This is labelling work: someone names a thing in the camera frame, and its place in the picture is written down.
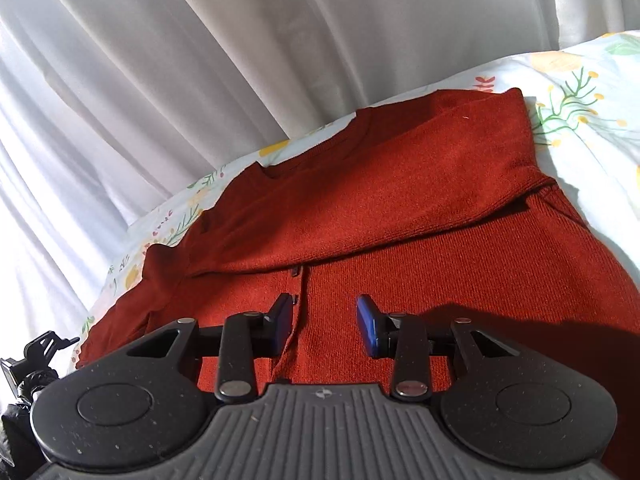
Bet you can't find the red knit cardigan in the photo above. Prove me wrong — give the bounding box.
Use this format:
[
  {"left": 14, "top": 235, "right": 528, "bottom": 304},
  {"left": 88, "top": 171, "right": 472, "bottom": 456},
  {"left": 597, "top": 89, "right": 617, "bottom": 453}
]
[{"left": 79, "top": 89, "right": 639, "bottom": 479}]

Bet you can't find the white curtain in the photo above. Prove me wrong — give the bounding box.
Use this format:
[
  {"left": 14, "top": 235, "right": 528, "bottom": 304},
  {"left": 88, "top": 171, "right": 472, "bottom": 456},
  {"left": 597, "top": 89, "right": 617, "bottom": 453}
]
[{"left": 1, "top": 0, "right": 639, "bottom": 356}]

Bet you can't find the floral white bed sheet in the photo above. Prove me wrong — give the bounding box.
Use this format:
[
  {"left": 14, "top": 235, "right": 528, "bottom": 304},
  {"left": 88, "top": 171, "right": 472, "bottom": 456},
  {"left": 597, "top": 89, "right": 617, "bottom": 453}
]
[{"left": 81, "top": 30, "right": 639, "bottom": 334}]

